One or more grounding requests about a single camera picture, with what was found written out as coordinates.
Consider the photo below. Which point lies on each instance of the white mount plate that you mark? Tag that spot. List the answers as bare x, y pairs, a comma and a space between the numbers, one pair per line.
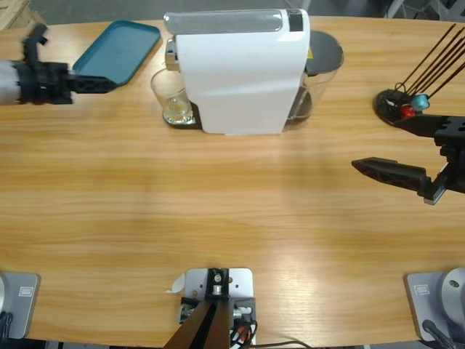
239, 283

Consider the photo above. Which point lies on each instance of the clear drinking glass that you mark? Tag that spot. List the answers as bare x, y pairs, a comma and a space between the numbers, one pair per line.
174, 109

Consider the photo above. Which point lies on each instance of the red coffee capsule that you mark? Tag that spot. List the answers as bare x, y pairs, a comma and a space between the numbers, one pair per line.
407, 110

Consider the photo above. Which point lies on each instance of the black bolted bracket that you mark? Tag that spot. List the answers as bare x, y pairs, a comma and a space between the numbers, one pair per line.
248, 303

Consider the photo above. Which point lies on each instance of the teal coffee capsule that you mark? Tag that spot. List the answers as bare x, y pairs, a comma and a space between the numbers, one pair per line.
421, 101

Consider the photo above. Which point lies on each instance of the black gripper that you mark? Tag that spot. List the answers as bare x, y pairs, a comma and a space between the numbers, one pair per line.
47, 83
456, 171

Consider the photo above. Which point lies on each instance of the orange connector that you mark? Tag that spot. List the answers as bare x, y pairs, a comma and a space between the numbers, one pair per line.
242, 332

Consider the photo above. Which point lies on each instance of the black capsule holder with rods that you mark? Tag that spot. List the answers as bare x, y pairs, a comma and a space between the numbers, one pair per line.
385, 105

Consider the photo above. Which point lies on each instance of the teal plastic tray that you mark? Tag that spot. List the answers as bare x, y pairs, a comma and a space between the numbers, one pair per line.
120, 47

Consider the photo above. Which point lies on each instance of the dark camera post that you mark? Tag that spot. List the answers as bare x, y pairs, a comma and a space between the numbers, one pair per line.
207, 327

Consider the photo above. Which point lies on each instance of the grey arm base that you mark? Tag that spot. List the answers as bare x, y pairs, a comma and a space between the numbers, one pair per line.
421, 291
25, 291

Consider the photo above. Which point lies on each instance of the grey metal frame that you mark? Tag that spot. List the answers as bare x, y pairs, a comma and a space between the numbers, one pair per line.
447, 7

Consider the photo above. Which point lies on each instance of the white capsule coffee machine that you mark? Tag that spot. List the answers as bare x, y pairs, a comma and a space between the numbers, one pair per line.
236, 80

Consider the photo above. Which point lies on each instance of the grey coffee machine lid lever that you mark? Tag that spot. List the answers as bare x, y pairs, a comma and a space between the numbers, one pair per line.
225, 22

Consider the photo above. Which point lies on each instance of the white paper tag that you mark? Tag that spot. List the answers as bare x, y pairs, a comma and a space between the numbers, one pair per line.
177, 285

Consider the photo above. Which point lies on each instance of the clear water tank black lid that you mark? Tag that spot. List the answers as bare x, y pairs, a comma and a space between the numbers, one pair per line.
323, 51

